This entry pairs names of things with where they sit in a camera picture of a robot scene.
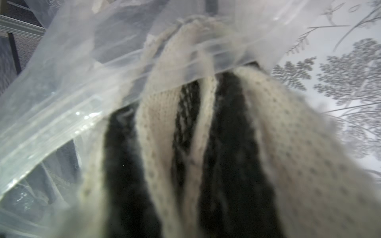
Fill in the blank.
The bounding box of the black white houndstooth scarf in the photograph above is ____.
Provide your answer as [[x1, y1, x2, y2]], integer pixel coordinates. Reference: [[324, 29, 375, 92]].
[[56, 14, 381, 238]]

